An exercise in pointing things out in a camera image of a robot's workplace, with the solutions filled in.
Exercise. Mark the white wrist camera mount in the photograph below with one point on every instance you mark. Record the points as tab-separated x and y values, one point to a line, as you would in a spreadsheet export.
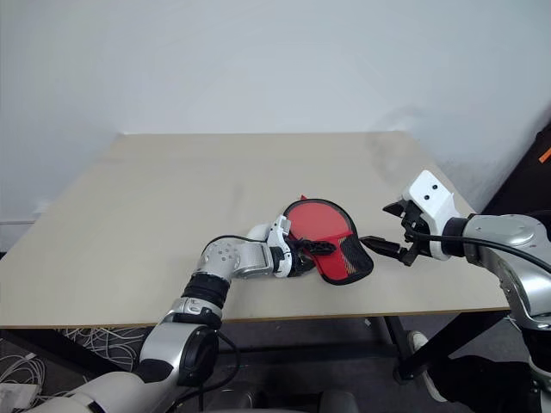
432	195
280	228

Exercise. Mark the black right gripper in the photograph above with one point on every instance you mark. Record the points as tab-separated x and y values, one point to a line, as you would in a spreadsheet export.
414	232

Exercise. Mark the grey table leg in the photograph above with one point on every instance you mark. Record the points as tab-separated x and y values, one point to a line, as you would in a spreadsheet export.
382	329

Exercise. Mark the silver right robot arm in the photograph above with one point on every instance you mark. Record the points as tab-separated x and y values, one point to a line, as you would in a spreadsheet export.
508	241

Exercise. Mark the white shoe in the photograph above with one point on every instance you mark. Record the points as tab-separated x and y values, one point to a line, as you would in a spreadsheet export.
419	344

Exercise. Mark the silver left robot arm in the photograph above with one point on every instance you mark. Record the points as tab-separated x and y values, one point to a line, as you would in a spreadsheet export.
232	258

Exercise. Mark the black panel with orange tape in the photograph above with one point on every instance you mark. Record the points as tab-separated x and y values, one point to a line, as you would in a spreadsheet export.
536	168

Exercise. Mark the black table leg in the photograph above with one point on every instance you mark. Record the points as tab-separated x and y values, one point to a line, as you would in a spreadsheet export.
415	348

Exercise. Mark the red black paddle case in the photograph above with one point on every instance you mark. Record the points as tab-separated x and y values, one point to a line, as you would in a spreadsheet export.
344	258

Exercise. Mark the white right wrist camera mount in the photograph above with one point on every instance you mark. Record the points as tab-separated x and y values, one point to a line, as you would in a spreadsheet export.
432	195

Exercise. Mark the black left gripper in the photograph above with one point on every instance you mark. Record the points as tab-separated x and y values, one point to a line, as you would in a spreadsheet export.
299	266

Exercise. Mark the white power adapter box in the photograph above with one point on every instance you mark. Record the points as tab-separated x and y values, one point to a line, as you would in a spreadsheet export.
17	393

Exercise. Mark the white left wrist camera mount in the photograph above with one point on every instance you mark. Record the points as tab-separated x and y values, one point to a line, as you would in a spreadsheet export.
280	228

